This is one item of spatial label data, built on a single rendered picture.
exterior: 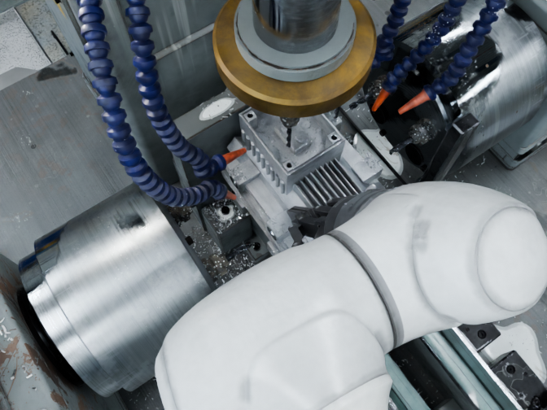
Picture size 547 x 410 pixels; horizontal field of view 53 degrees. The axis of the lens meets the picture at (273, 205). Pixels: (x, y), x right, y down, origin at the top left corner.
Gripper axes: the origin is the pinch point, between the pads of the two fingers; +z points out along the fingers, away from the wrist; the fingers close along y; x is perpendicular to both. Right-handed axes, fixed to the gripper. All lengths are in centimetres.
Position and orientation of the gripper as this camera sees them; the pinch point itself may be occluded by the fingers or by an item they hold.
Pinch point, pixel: (304, 219)
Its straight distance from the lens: 75.8
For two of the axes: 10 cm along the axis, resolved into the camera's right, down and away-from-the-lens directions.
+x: 4.9, 8.5, 1.8
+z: -2.8, -0.4, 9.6
